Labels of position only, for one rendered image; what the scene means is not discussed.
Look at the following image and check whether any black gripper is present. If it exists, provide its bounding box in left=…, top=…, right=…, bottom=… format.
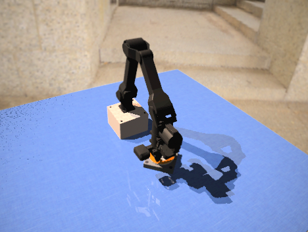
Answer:
left=134, top=130, right=163, bottom=162

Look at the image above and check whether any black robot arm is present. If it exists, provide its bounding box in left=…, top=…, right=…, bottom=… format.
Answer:
left=115, top=38, right=183, bottom=160

